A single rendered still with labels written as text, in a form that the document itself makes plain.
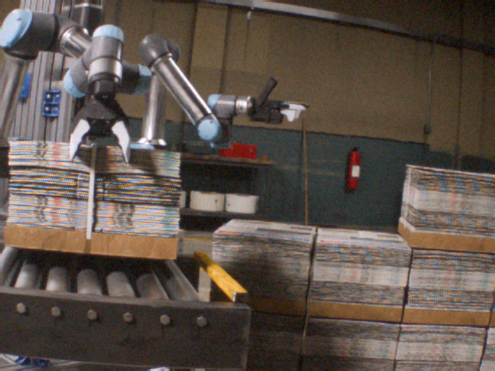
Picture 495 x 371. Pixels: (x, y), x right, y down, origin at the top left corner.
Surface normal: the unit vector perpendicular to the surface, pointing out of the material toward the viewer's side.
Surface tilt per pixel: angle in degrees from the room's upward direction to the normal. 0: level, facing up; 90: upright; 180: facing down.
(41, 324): 90
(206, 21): 90
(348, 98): 90
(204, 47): 90
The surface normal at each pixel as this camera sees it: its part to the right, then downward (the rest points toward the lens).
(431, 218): -0.11, 0.05
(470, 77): 0.25, 0.08
